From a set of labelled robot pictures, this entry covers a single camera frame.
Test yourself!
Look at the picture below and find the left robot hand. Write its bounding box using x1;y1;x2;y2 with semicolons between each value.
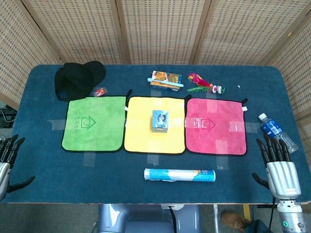
0;134;35;201

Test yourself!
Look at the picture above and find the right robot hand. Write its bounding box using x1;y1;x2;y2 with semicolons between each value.
251;133;302;200

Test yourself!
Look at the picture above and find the small blue box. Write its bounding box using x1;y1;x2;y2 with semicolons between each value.
151;109;169;133

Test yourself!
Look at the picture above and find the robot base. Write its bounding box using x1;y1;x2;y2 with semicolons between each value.
97;203;202;233

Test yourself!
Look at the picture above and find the pink cloth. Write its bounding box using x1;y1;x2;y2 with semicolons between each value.
184;97;248;157

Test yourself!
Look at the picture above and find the green cloth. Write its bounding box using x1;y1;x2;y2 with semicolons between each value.
61;89;133;153

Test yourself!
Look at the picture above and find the yellow cloth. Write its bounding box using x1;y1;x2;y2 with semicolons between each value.
123;96;187;155

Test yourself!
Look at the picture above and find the plastic water bottle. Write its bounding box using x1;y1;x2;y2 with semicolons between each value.
258;113;299;154

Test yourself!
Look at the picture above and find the brown shoe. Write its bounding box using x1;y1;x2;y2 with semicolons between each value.
221;210;252;233

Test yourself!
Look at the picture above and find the rolled plastic bag pack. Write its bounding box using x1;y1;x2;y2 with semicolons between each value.
143;168;216;183

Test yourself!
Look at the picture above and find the black cap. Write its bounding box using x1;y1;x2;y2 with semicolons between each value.
54;60;107;101

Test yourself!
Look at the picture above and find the feather shuttlecock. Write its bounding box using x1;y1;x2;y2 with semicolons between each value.
186;72;226;95

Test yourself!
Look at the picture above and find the small red packet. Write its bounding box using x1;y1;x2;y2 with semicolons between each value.
93;86;108;98

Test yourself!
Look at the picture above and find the orange and blue carton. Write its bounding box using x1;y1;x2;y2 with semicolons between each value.
150;70;183;92

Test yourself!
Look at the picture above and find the light blue toothbrush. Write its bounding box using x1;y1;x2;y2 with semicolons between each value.
147;77;184;87

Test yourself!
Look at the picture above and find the woven folding screen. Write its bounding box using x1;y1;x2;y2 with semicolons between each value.
0;0;311;146

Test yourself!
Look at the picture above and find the black cable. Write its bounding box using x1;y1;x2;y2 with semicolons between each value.
169;206;178;233

